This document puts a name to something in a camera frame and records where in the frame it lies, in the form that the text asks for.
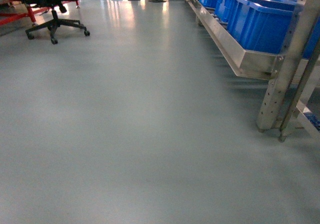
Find stainless steel rack frame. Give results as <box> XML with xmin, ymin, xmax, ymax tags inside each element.
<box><xmin>185</xmin><ymin>0</ymin><xmax>320</xmax><ymax>142</ymax></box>

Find red metal table frame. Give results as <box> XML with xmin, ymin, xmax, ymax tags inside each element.
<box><xmin>0</xmin><ymin>0</ymin><xmax>81</xmax><ymax>27</ymax></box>

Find black office chair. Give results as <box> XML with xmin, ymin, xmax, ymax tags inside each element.
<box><xmin>20</xmin><ymin>0</ymin><xmax>90</xmax><ymax>45</ymax></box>

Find blue plastic bin left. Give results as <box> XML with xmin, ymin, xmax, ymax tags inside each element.
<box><xmin>226</xmin><ymin>0</ymin><xmax>296</xmax><ymax>54</ymax></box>

